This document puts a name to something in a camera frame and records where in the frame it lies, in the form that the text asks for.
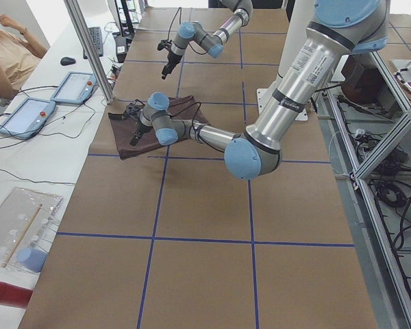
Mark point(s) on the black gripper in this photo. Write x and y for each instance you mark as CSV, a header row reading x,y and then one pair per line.
x,y
140,129
171,59

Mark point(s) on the dark brown t-shirt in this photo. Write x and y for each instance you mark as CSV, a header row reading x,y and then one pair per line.
x,y
147,137

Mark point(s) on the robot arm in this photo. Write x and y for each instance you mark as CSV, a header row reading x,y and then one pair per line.
x,y
325,31
212,44

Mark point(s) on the blue teach pendant far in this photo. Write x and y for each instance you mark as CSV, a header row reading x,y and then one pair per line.
x,y
75,88

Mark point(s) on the blue teach pendant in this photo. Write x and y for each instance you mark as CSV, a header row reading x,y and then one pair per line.
x,y
28,119
75,88

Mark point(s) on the black keyboard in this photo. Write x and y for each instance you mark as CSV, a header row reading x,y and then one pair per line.
x,y
97,39

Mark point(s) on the black computer mouse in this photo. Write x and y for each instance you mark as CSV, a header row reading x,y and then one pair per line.
x,y
66,61

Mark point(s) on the blue teach pendant near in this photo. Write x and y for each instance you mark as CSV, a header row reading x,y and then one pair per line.
x,y
28,119

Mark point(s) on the seated person in beige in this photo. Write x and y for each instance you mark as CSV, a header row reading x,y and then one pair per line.
x,y
19,56

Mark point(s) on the clear plastic bag sheet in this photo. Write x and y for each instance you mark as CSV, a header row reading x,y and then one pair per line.
x,y
27,219

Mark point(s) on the light blue plastic cap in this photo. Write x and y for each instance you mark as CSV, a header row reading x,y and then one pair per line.
x,y
32,259

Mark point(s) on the red cylinder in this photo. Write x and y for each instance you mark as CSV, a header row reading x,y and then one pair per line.
x,y
14,296

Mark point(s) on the aluminium frame post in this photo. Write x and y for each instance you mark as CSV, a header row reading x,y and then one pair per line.
x,y
81,28

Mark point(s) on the aluminium frame rack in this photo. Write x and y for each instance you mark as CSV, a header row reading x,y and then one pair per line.
x,y
366,119

